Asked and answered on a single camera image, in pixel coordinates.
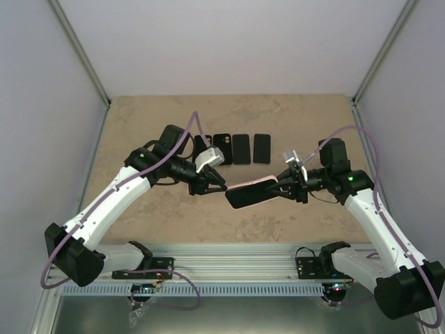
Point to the corner aluminium post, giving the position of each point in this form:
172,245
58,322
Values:
392,36
80,52

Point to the pink phone case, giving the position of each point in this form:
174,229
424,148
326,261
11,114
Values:
249,183

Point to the grey slotted cable duct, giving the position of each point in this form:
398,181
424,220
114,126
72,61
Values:
203,289

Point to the clear plastic bag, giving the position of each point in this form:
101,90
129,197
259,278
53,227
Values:
137,312

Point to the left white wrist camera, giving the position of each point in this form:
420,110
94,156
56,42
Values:
211,157

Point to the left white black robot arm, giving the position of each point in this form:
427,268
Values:
74,247

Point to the black phone from pink case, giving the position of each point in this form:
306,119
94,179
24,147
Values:
250,195

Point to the black phone with blue edge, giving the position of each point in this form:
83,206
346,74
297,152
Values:
241,149

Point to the circuit board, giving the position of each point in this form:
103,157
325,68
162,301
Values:
336,287
146,288

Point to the left circuit board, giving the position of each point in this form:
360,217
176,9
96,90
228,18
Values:
146,288

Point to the left corner aluminium post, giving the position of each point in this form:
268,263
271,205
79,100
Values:
80,52

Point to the right circuit board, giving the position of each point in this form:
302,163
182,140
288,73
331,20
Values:
336,287

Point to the aluminium rail frame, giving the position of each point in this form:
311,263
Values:
211,263

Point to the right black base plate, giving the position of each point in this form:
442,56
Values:
310,268

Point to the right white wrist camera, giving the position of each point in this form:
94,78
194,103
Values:
295,164

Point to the right corner aluminium post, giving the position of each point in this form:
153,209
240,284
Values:
392,36

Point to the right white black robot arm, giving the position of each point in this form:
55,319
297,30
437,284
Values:
403,282

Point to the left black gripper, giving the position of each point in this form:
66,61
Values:
199,186

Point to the black phone case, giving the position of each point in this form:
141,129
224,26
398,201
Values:
224,143
200,145

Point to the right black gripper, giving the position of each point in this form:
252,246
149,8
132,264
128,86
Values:
295,183

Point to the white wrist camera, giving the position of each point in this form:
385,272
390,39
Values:
211,157
295,164

